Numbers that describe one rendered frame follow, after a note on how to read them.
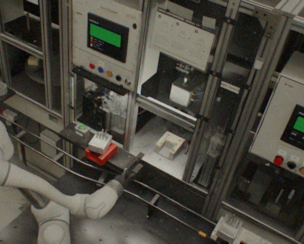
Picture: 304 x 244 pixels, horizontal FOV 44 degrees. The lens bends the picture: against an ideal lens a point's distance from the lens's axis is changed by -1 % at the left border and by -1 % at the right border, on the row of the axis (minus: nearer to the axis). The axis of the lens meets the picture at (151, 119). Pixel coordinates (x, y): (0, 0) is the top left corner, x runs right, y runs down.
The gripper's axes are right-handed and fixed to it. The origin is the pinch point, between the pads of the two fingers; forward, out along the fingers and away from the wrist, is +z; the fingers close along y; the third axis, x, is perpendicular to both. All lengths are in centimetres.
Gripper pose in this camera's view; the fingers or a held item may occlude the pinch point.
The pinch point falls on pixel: (139, 161)
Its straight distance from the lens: 202.1
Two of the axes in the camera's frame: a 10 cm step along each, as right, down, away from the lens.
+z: 5.1, -5.0, 7.0
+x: -8.5, -4.1, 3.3
